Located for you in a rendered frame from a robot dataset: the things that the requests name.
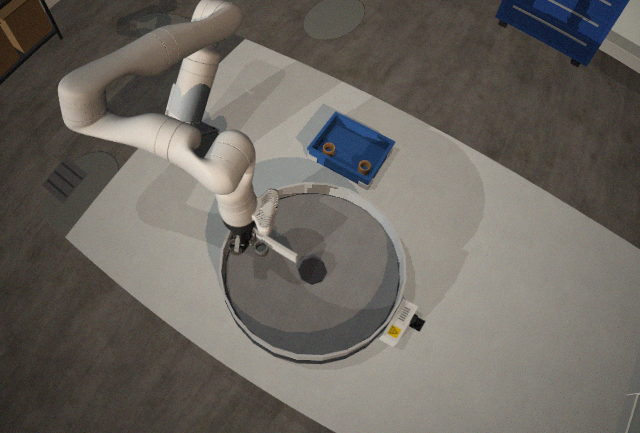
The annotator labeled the blue crate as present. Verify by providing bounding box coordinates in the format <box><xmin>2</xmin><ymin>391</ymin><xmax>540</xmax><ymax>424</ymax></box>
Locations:
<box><xmin>307</xmin><ymin>111</ymin><xmax>395</xmax><ymax>190</ymax></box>

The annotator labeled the bronze ring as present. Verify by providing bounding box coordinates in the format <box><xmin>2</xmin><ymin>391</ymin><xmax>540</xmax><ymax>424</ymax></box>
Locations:
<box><xmin>358</xmin><ymin>160</ymin><xmax>371</xmax><ymax>175</ymax></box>
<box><xmin>323</xmin><ymin>143</ymin><xmax>335</xmax><ymax>157</ymax></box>

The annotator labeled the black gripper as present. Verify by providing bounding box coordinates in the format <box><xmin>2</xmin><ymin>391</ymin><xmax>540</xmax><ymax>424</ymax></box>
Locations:
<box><xmin>222</xmin><ymin>219</ymin><xmax>256</xmax><ymax>253</ymax></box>

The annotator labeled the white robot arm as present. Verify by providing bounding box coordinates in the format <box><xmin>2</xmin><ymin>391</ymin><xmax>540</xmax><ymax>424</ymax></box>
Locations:
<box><xmin>58</xmin><ymin>0</ymin><xmax>279</xmax><ymax>235</ymax></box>

